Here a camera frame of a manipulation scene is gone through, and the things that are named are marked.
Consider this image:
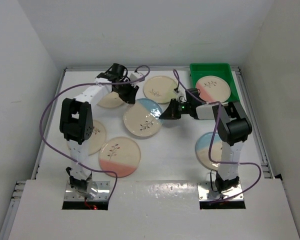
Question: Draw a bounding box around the green cream plate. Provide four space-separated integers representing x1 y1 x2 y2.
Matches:
97 92 125 109
143 75 178 104

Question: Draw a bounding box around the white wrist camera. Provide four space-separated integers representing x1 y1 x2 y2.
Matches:
173 88 187 102
129 72 145 86

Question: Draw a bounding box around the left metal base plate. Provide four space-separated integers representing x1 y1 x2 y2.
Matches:
63 181 110 202

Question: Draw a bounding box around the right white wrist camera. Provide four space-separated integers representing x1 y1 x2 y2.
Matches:
173 88 187 102

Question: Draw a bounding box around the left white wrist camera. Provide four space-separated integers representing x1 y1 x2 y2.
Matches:
129 72 145 86

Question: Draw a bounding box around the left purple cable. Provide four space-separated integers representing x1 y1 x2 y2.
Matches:
39 65 151 203

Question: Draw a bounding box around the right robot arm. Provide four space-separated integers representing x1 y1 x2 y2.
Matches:
159 88 252 193

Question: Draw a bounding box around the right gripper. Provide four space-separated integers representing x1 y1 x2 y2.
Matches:
160 98 192 120

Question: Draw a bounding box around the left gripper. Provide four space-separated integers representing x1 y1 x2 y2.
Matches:
112 78 138 104

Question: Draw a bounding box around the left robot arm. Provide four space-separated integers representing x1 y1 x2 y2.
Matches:
59 63 145 198

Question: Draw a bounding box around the metal base plate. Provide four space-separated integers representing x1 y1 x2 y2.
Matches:
197 181 244 202
63 181 110 202

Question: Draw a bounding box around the yellow cream plate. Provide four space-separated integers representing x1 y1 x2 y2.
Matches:
66 119 107 156

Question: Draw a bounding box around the pink cream plate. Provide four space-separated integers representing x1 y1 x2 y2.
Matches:
98 136 141 178
195 75 231 103

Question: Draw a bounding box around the green plastic bin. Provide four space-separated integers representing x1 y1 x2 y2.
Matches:
189 63 240 102

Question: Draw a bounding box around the blue cream plate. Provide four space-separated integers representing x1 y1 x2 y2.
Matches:
195 132 223 171
123 98 163 138

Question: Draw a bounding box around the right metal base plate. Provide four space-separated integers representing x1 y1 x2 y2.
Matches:
197 181 244 202

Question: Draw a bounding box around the black cable at right base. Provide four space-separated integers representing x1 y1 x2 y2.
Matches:
208 169 225 193

